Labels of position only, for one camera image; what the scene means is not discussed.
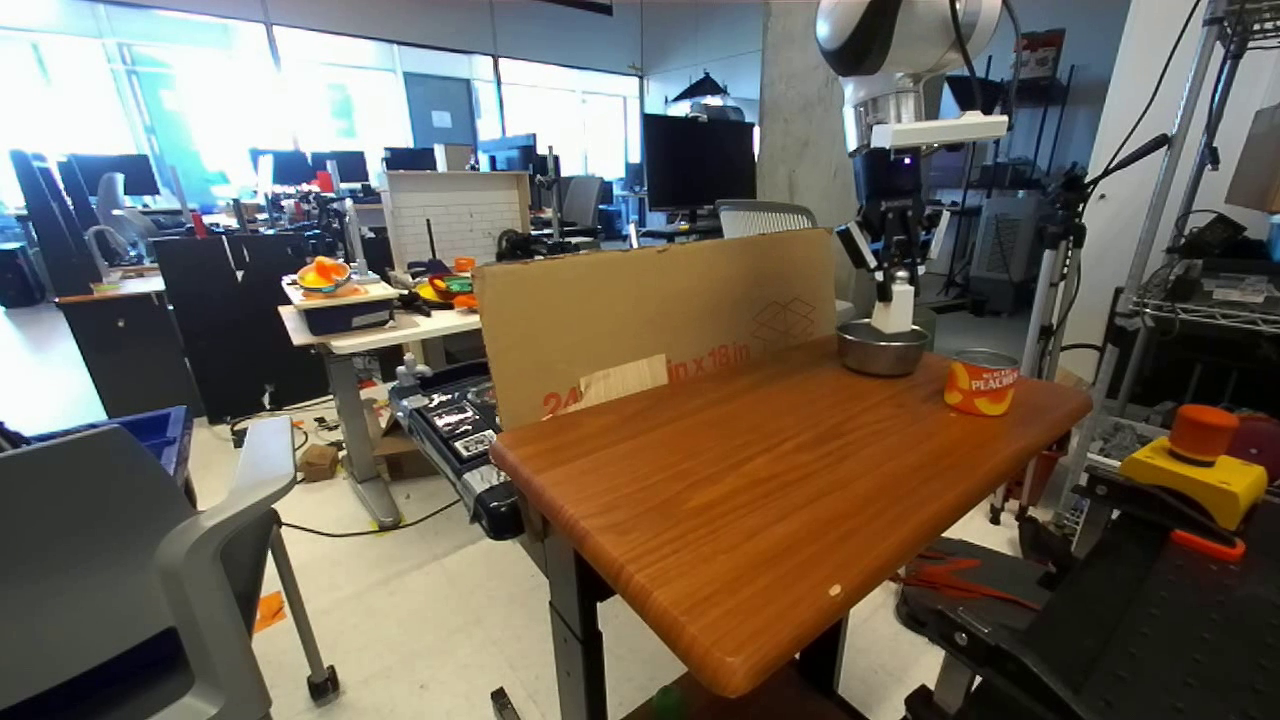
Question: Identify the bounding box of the cardboard panel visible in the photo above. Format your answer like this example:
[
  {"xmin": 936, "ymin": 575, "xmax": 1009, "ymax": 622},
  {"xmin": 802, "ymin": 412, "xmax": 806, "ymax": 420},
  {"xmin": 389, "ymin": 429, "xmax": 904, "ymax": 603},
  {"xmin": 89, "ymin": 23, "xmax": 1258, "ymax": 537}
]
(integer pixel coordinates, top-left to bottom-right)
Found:
[{"xmin": 476, "ymin": 228, "xmax": 837, "ymax": 429}]

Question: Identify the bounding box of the camera tripod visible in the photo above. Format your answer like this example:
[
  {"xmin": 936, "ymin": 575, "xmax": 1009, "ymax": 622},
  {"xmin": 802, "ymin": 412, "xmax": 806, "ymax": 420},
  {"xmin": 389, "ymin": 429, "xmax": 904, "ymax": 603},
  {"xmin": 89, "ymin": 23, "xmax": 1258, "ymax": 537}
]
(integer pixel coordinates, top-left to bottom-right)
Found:
[{"xmin": 986, "ymin": 130, "xmax": 1177, "ymax": 529}]

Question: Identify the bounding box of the white pegboard panel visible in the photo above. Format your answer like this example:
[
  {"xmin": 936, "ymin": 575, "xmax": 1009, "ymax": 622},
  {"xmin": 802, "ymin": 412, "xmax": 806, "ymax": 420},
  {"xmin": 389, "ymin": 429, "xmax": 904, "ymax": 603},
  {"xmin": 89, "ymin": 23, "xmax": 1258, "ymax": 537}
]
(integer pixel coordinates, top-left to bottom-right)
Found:
[{"xmin": 386, "ymin": 170, "xmax": 528, "ymax": 266}]

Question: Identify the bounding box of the grey office chair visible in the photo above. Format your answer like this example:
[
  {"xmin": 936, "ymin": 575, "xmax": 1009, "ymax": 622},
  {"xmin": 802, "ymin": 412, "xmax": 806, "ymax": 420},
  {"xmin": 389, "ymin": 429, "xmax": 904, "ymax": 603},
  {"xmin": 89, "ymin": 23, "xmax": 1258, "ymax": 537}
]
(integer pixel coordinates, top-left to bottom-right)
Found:
[{"xmin": 0, "ymin": 415, "xmax": 342, "ymax": 720}]

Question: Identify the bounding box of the yellow emergency stop button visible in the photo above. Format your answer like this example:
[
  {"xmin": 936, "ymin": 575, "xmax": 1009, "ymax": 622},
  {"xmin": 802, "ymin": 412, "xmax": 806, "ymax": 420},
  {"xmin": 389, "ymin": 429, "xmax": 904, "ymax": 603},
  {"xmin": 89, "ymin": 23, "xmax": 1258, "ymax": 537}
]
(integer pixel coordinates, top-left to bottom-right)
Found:
[{"xmin": 1120, "ymin": 404, "xmax": 1268, "ymax": 531}]

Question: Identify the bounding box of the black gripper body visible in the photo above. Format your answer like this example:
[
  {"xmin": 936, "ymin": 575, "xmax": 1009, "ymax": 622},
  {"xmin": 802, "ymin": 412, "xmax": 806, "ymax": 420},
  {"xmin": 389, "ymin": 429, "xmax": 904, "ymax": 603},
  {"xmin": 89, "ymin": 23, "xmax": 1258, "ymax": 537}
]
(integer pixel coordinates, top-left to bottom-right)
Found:
[{"xmin": 851, "ymin": 146, "xmax": 926, "ymax": 253}]

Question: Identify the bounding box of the black tray with toys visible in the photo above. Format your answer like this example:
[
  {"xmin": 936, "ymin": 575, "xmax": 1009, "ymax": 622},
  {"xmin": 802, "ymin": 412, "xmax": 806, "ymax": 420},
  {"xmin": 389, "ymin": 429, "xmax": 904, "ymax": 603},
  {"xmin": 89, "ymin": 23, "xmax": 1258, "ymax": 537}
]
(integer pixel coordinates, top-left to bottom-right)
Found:
[{"xmin": 282, "ymin": 254, "xmax": 402, "ymax": 336}]

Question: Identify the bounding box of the black monitor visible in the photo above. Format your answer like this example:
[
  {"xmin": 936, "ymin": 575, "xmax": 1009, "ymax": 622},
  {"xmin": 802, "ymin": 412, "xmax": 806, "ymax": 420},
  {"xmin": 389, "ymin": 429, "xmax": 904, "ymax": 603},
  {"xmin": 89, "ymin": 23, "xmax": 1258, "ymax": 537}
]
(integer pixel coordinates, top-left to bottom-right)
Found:
[{"xmin": 643, "ymin": 115, "xmax": 756, "ymax": 206}]

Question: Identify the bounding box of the silver metal bowl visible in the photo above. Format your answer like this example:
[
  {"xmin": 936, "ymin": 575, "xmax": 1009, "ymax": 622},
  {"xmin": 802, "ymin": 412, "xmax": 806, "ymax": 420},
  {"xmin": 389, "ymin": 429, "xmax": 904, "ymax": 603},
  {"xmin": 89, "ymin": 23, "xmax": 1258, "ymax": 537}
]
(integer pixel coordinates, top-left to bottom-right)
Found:
[{"xmin": 837, "ymin": 321, "xmax": 930, "ymax": 380}]

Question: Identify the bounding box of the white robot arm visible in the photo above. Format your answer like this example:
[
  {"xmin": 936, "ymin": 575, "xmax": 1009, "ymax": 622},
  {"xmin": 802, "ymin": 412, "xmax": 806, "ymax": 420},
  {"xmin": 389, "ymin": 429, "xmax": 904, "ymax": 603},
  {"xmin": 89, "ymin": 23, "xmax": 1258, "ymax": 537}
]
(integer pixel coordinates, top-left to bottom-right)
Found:
[{"xmin": 813, "ymin": 0, "xmax": 1009, "ymax": 302}]

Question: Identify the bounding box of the white bottle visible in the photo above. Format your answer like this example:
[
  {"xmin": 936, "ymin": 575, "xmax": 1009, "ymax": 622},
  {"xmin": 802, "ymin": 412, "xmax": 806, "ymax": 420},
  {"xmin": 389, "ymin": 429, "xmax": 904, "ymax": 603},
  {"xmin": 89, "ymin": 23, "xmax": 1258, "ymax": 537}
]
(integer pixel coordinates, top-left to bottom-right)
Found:
[{"xmin": 873, "ymin": 271, "xmax": 918, "ymax": 336}]

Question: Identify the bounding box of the white side table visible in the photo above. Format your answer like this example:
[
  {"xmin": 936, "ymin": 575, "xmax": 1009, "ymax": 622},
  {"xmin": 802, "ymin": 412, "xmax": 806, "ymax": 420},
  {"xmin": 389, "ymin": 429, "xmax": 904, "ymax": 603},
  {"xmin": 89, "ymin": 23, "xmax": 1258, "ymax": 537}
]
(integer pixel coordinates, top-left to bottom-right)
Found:
[{"xmin": 275, "ymin": 302, "xmax": 482, "ymax": 529}]

